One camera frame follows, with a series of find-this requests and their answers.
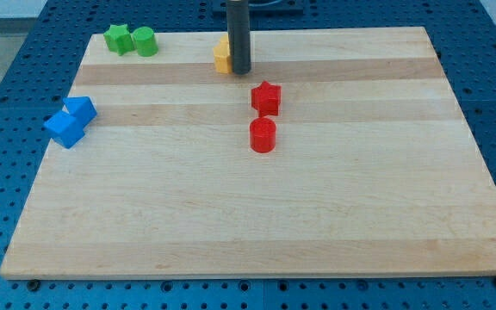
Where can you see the blue cube block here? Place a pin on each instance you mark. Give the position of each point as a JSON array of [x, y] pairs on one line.
[[64, 129]]

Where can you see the wooden board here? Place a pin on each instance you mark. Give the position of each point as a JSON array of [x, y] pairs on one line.
[[375, 172]]

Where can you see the blue triangle block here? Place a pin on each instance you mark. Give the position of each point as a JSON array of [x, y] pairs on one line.
[[82, 108]]

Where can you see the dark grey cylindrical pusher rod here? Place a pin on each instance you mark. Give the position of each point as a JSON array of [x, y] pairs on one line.
[[238, 28]]

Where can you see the yellow heart block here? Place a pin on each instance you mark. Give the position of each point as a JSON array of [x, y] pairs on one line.
[[222, 58]]

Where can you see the green cylinder block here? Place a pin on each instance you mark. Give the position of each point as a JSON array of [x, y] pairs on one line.
[[145, 41]]

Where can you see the green star block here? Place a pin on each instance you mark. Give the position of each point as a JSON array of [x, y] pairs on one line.
[[118, 39]]

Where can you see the red star block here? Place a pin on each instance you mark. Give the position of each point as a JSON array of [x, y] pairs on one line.
[[266, 99]]

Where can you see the red cylinder block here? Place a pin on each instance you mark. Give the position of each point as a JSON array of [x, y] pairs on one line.
[[262, 135]]

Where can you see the yellow hexagon block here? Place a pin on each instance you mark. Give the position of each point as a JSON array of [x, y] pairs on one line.
[[224, 39]]

